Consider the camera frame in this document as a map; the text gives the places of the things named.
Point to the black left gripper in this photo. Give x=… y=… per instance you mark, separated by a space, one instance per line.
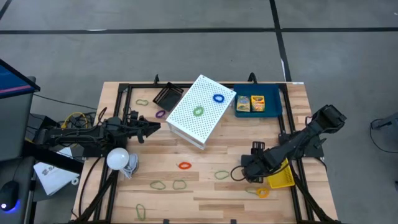
x=133 y=126

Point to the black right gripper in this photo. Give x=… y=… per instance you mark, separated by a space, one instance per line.
x=255 y=166

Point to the purple spiral coil band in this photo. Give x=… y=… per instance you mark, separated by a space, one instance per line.
x=156 y=115

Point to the yellow spiral coil band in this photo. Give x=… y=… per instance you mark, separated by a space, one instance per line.
x=257 y=193

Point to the green rubber band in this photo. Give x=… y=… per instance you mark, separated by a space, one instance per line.
x=136 y=211
x=214 y=175
x=150 y=185
x=136 y=102
x=173 y=185

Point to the black mesh basket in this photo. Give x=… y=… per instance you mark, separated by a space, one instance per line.
x=169 y=96

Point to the green spiral coil band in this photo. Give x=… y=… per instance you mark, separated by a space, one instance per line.
x=194 y=111

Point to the orange spiral coil band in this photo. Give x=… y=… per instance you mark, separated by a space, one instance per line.
x=179 y=165

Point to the blue plastic tray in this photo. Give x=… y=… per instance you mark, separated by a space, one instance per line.
x=270 y=105

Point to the yellow Crayola crayon box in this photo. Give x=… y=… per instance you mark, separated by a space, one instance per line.
x=257 y=103

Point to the washable crayons box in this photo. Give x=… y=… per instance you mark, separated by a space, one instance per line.
x=243 y=104

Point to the blue spiral coil band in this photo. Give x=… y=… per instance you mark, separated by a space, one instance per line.
x=214 y=98

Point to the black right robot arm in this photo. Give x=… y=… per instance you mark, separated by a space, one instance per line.
x=298 y=139

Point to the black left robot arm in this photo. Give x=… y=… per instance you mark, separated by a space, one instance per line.
x=77 y=133

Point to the dark side desk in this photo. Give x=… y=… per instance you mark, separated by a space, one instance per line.
x=23 y=174

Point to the yellow plastic basket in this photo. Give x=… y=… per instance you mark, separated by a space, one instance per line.
x=283 y=179

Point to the white perforated metal shelf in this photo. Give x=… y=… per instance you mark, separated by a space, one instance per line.
x=192 y=124

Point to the white round bulb lamp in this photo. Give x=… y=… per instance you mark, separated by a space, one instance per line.
x=117 y=158

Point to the black box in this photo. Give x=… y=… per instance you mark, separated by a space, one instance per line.
x=43 y=121

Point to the white paper booklet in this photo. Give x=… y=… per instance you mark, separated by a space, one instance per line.
x=53 y=180

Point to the computer monitor blue screen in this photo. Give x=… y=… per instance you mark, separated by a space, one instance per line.
x=12 y=82

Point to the black computer mouse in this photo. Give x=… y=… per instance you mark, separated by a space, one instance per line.
x=8 y=194

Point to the black aluminium table frame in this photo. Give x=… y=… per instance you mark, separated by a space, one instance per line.
x=143 y=85

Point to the black frame bracket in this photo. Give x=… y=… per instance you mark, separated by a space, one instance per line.
x=156 y=79
x=252 y=77

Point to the black diagonal frame strut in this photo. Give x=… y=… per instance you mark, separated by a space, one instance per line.
x=311 y=200
x=93 y=201

